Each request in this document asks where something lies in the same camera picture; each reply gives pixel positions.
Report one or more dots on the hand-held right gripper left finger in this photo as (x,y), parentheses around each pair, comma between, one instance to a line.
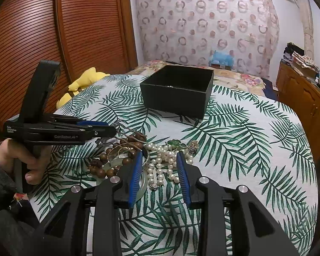
(136,177)

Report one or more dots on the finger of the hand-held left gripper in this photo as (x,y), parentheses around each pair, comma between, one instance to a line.
(93,124)
(104,132)

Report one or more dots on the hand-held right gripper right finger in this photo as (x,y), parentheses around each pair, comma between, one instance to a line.
(182,177)

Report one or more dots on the pale green jade bangle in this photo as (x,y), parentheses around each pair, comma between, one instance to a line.
(142,184)

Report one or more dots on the small silver pendant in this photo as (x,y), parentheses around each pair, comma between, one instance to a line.
(154,187)

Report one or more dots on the green leaf brooch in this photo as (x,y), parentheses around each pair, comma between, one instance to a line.
(176,145)

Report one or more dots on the gold rhinestone brooch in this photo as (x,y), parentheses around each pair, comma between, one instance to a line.
(193,146)

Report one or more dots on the black jewelry box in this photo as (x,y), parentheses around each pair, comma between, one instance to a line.
(176,96)

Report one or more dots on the person's left hand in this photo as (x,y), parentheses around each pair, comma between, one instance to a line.
(38,162)

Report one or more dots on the yellow plush toy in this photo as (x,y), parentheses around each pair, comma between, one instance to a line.
(85,78)

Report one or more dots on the green leaf print cloth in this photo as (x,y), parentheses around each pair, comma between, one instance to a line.
(242,144)

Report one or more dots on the brown louvered wardrobe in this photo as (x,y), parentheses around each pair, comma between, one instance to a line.
(56,40)

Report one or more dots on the floral bed blanket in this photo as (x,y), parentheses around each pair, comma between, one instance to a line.
(245,81)

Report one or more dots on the small cardboard box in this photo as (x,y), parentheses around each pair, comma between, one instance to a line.
(219,66)

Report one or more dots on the dark blue bed sheet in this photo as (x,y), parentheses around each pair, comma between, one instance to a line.
(269,89)

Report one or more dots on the blue plush toy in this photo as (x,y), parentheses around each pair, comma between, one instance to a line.
(222,58)

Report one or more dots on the wooden side cabinet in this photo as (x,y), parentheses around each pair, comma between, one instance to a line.
(301,98)

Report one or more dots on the circle pattern curtain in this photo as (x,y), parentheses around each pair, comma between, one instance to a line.
(197,24)

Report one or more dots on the stack of dark clothes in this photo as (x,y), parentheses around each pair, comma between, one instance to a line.
(293,50)

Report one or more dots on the folded floral fabric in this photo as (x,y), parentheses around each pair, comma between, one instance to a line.
(306,60)

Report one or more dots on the tied lace curtain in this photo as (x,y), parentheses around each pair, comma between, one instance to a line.
(306,18)

